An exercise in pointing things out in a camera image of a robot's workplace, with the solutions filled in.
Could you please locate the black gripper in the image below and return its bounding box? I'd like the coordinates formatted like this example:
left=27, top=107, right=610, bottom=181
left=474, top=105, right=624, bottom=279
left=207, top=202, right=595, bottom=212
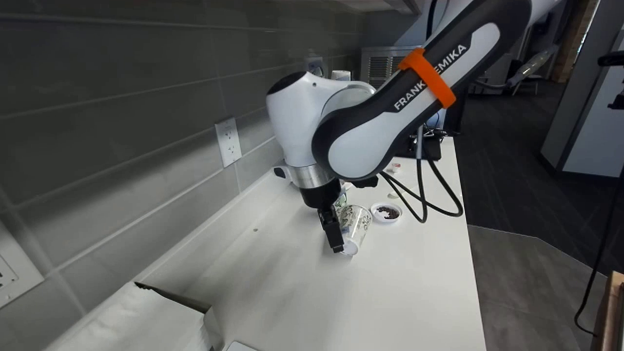
left=300, top=179, right=347, bottom=255

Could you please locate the floral patterned paper cup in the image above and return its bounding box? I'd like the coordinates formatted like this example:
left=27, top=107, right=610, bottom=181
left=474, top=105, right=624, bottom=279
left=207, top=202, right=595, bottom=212
left=331, top=201, right=374, bottom=257

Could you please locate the stainless steel appliance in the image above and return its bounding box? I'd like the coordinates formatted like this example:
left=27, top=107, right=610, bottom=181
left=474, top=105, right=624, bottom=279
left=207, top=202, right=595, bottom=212
left=359, top=43, right=417, bottom=87

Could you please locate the white open cardboard box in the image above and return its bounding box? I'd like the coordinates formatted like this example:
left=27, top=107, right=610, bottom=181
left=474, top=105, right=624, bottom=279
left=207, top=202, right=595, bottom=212
left=47, top=280, right=226, bottom=351

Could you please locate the white cabinet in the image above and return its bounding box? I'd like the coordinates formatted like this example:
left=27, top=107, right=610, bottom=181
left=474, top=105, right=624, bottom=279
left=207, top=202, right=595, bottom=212
left=540, top=0, right=624, bottom=181

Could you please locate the wooden panel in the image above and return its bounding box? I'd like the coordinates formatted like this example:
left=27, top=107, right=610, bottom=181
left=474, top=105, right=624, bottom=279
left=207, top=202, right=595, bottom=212
left=591, top=271, right=624, bottom=351

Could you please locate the white desk cable grommet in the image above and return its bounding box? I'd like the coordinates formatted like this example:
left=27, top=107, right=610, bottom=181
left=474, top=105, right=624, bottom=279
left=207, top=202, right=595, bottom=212
left=369, top=201, right=406, bottom=226

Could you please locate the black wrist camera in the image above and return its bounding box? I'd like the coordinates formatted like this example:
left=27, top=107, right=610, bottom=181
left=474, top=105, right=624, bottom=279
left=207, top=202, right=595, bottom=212
left=349, top=173, right=382, bottom=191

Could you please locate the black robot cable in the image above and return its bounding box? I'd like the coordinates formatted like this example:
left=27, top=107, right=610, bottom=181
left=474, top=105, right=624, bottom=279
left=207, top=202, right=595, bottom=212
left=378, top=124, right=464, bottom=224

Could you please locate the white wall outlet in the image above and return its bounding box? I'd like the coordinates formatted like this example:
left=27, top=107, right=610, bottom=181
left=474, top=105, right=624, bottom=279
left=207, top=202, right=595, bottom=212
left=213, top=117, right=244, bottom=169
left=0, top=222, right=47, bottom=310

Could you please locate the orange arm strap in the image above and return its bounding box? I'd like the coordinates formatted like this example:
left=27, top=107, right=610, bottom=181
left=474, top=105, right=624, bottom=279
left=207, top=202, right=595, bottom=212
left=396, top=45, right=458, bottom=111

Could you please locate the black floor cable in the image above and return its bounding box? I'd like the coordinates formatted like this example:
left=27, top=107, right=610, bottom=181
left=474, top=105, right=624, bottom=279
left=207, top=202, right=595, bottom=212
left=571, top=173, right=624, bottom=339

